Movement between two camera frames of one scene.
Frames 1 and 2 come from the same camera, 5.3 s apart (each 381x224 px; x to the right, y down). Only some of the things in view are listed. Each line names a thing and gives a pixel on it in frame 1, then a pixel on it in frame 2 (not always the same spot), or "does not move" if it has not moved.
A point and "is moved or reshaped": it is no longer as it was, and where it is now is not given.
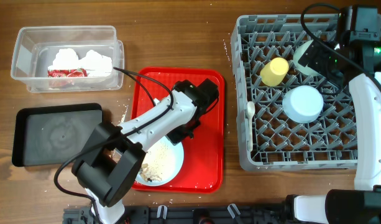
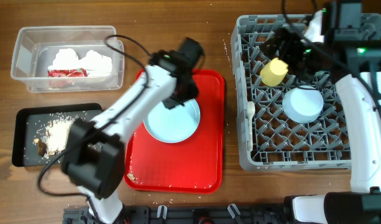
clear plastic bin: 68,58 does not move
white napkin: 95,65 does not move
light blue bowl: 302,104 does not move
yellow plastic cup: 273,72 does not move
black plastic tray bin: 48,136 does not move
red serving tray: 203,166 does not move
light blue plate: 161,163 is moved or reshaped
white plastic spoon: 250,111 does not move
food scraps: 148,175 → 56,137
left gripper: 176,135 → 193,92
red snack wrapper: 68,73 does not move
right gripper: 316,58 → 281,45
